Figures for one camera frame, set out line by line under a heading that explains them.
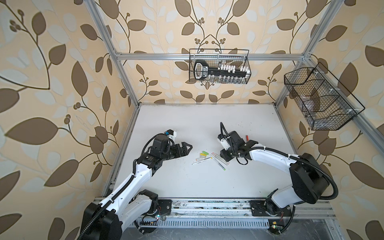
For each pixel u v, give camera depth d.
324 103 0.73
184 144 0.72
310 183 0.43
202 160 0.91
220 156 0.89
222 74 0.84
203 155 0.93
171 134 0.74
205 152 0.94
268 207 0.66
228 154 0.79
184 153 0.70
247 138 1.01
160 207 0.74
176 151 0.71
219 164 0.89
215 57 0.91
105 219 0.39
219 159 0.91
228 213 0.74
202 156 0.92
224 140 0.80
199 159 0.91
